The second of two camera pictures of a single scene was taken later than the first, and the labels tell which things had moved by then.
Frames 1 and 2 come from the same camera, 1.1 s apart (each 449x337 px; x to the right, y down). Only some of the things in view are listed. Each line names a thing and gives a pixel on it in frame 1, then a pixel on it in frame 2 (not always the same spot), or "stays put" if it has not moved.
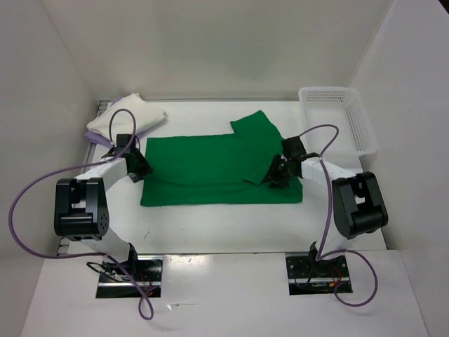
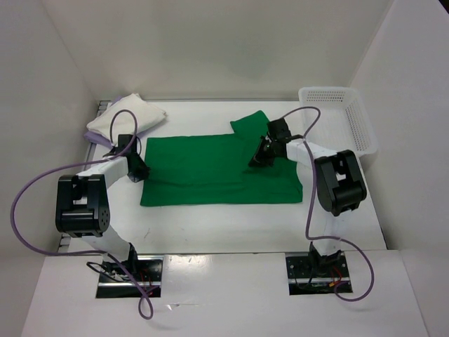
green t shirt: [218, 169] stays put
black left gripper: [145, 167] stays put
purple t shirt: [96, 138] stays put
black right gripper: [278, 182] → [258, 159]
